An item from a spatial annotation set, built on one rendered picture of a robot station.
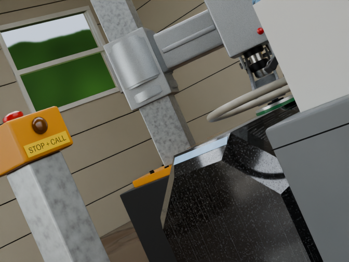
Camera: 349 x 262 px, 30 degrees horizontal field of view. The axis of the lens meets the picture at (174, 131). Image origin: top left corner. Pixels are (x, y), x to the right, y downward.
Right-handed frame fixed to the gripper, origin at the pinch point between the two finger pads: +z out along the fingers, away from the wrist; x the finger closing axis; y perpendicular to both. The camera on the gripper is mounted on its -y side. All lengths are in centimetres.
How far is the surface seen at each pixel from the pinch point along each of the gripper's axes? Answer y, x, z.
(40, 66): 55, 728, -216
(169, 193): -34, 79, 15
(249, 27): 29, 67, -40
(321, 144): -30, -50, 17
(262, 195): -12.3, 36.1, 29.0
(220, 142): -14, 49, 4
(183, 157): -25, 70, 3
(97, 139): 99, 755, -90
